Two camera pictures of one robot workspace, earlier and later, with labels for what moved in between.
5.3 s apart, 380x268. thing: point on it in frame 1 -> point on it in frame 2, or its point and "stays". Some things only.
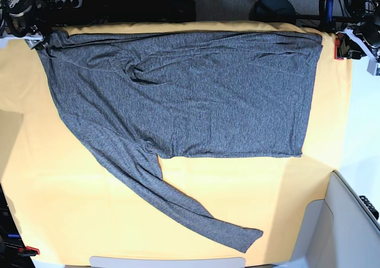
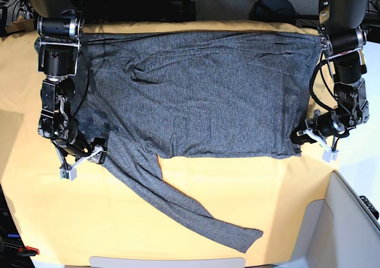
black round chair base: (272, 8) stays
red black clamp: (28, 251) stays
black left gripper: (19, 25) -> (74, 143)
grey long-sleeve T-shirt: (143, 94) stays
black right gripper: (351, 49) -> (324, 125)
